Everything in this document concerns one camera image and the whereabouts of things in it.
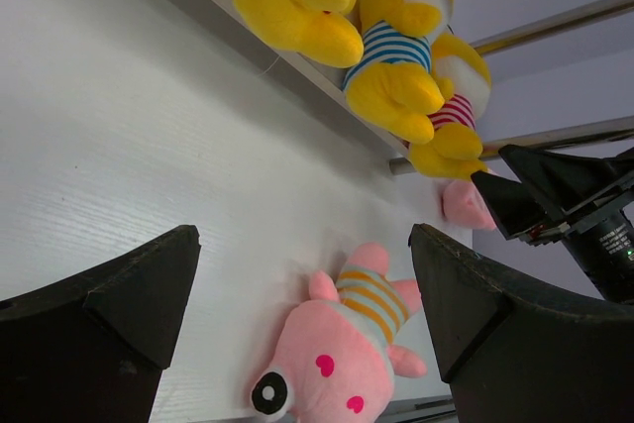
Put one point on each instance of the pink frog toy orange stripes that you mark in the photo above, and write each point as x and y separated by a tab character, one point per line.
335	359

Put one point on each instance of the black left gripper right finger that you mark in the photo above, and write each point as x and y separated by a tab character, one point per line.
513	348

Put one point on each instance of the yellow frog toy red stripes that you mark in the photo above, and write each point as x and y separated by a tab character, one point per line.
456	147

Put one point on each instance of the white two-tier shelf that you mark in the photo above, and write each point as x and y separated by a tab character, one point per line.
220	17

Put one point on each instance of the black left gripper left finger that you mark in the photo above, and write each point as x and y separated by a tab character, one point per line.
93	346

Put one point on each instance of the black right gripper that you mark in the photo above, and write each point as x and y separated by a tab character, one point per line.
559	195

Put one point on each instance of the yellow frog toy blue stripes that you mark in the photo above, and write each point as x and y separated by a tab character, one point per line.
392	86

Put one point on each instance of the aluminium front rail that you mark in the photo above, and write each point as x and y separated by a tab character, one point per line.
427	409

